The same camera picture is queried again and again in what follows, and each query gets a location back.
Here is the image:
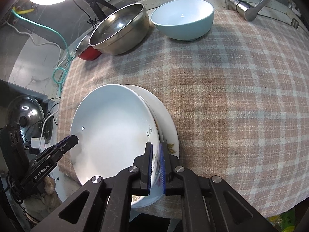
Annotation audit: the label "white oval leaf-pattern dish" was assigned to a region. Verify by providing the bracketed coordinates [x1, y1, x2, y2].
[70, 84, 160, 184]

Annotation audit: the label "white plate small pink flowers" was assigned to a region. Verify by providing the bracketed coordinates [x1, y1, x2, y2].
[127, 85, 180, 209]

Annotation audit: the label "chrome kitchen faucet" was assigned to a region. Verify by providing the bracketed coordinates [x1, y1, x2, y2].
[225, 0, 271, 21]

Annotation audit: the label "gloved left hand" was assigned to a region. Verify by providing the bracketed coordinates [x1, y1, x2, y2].
[24, 177, 62, 224]

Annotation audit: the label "white plug adapter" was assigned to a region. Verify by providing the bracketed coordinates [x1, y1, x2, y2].
[30, 137, 51, 151]

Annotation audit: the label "red steel-lined bowl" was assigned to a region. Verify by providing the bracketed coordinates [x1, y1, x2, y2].
[75, 31, 102, 61]

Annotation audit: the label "plaid beige table cloth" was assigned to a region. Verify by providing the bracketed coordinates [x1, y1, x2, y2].
[57, 10, 308, 217]

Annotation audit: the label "stainless steel mixing bowl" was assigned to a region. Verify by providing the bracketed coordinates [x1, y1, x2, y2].
[88, 3, 150, 55]

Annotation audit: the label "black mini tripod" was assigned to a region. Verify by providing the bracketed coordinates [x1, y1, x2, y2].
[85, 0, 118, 21]

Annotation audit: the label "light blue ceramic bowl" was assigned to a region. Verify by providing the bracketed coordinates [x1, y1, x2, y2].
[150, 0, 215, 41]

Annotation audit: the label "black cable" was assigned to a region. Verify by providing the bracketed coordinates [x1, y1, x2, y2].
[21, 96, 61, 146]

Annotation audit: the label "teal power cable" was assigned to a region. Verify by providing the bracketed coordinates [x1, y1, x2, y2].
[10, 9, 72, 94]

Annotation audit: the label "white cable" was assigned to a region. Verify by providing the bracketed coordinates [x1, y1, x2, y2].
[6, 21, 65, 68]

